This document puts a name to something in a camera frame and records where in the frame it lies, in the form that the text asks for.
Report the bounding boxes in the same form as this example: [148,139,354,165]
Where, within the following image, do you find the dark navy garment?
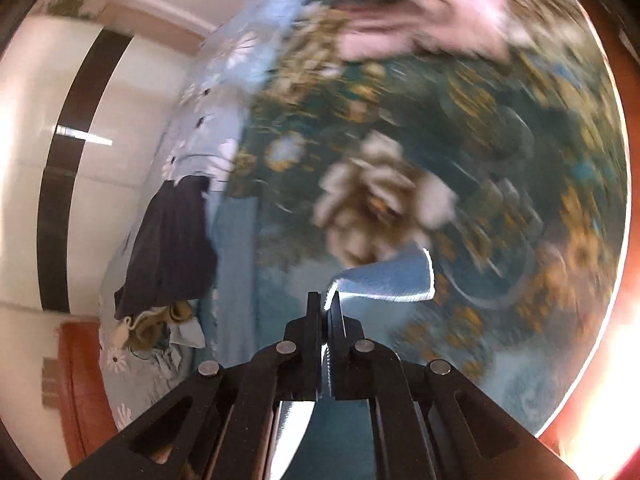
[114,175,219,321]

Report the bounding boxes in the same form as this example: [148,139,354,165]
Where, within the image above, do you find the orange-brown bed frame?
[57,321,123,468]

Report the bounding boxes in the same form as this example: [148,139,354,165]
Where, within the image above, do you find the green floral blanket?
[210,0,630,480]

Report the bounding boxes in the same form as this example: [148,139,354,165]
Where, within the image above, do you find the olive and white garment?
[109,300,197,362]

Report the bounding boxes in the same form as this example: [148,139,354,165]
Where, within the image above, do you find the light blue floral quilt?
[98,0,331,433]

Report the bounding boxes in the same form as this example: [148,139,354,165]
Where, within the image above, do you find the light blue garment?
[270,248,435,480]

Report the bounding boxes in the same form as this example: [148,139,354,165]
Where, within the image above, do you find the pink garment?
[338,0,513,63]

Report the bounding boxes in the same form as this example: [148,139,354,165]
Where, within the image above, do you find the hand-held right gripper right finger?
[330,291,580,480]

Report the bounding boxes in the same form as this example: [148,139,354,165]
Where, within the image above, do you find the white wardrobe with black stripe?
[0,12,193,313]

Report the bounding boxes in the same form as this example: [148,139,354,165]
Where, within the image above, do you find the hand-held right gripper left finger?
[61,291,323,480]

